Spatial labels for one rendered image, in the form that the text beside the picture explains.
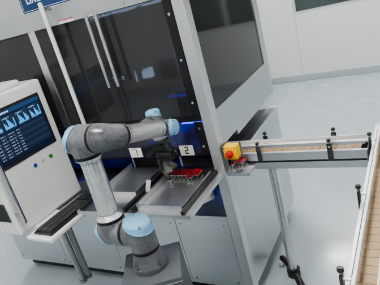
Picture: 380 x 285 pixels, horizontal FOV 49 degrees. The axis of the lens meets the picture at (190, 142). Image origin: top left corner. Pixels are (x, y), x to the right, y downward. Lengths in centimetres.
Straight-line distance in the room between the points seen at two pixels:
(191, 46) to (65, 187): 122
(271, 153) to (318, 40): 455
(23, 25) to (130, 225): 141
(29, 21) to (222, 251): 171
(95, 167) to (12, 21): 126
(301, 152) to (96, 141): 104
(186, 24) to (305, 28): 471
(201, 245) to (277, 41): 467
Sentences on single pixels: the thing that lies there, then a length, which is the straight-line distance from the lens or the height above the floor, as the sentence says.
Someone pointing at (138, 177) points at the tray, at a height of 88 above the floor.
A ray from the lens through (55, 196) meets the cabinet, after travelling 261.
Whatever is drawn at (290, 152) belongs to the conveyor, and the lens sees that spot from 213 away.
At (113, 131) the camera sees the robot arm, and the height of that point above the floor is 140.
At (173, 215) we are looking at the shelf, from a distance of 193.
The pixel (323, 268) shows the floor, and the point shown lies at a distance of 283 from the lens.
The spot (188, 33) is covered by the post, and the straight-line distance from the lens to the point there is 198.
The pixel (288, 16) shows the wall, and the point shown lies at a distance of 661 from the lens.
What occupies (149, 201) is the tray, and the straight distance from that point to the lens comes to 211.
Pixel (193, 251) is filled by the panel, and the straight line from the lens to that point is 261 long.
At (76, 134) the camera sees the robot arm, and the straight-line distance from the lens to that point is 162.
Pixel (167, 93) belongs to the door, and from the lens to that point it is 214.
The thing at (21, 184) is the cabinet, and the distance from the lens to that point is 246.
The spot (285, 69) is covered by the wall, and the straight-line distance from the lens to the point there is 680.
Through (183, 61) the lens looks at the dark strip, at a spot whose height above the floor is 149.
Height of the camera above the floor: 182
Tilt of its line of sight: 20 degrees down
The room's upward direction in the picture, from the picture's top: 15 degrees counter-clockwise
